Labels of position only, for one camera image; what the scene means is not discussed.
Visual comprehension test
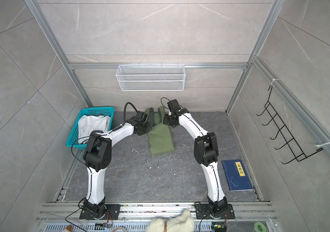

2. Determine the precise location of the white plush toy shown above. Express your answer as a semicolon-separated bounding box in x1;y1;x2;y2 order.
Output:
145;209;195;232

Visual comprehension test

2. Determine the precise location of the green tank top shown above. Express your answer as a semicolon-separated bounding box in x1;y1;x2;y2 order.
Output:
146;106;175;155

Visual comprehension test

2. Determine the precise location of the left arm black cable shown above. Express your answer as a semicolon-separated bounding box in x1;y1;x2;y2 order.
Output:
123;101;139;127

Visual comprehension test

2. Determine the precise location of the black wire hook rack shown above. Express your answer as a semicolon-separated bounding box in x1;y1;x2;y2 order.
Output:
256;86;323;164

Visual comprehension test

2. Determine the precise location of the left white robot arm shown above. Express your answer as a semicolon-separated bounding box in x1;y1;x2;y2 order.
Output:
79;111;151;219

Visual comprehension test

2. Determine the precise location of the green tape roll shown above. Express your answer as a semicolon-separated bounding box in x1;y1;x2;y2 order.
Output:
254;222;267;232

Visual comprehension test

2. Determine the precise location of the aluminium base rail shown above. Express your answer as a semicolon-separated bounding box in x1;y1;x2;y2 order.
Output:
36;202;282;232

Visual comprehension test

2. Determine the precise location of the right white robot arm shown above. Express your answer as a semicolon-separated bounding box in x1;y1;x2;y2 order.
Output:
164;100;235;220

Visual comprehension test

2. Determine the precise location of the blue book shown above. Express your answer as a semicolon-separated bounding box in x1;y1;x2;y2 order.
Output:
222;159;253;191

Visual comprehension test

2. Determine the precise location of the teal plastic basket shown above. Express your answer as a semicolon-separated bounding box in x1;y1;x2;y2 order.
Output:
66;106;115;149

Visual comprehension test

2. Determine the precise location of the white tank top in basket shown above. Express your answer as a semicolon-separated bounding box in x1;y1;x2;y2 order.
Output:
78;115;111;144

